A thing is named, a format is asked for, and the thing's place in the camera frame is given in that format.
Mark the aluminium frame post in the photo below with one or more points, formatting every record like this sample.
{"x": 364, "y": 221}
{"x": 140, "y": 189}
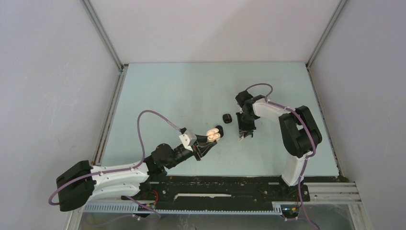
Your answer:
{"x": 95, "y": 20}
{"x": 326, "y": 32}

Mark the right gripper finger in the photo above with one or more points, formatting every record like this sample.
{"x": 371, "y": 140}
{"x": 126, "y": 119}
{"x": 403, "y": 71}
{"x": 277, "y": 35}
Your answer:
{"x": 241, "y": 134}
{"x": 249, "y": 133}

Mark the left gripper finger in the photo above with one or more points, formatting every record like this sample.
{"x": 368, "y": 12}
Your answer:
{"x": 202, "y": 139}
{"x": 204, "y": 149}

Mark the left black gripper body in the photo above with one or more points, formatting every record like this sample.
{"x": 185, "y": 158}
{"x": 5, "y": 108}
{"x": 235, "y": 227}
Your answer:
{"x": 196, "y": 148}

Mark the right aluminium frame post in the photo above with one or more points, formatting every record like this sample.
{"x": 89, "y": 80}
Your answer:
{"x": 326, "y": 32}

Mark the grey slotted cable duct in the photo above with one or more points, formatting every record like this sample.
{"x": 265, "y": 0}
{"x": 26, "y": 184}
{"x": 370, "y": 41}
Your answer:
{"x": 136, "y": 209}

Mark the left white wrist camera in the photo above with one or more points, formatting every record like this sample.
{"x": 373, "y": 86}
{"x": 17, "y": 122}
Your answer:
{"x": 187, "y": 138}

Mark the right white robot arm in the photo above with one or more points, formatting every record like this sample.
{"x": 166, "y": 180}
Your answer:
{"x": 300, "y": 133}

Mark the left aluminium frame post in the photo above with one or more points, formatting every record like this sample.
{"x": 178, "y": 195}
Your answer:
{"x": 95, "y": 20}

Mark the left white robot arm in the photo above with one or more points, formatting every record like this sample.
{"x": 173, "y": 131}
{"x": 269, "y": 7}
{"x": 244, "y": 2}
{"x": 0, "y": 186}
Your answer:
{"x": 83, "y": 183}

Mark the black mounting base rail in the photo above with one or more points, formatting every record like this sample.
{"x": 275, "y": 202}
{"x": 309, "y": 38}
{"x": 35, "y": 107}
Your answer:
{"x": 222, "y": 193}

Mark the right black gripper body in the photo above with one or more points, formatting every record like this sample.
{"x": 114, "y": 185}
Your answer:
{"x": 246, "y": 122}

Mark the black oval charging case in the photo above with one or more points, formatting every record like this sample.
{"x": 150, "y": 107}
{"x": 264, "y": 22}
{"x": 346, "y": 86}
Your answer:
{"x": 220, "y": 130}

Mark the black gold-striped charging case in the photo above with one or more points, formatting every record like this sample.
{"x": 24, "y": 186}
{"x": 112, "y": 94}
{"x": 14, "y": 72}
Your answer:
{"x": 227, "y": 118}

